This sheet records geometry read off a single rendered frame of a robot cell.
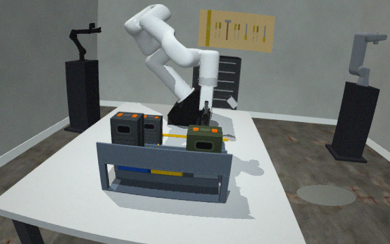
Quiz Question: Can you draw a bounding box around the olive green case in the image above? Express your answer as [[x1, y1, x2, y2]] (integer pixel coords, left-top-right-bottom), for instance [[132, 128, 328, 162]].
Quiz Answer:
[[186, 125, 223, 153]]

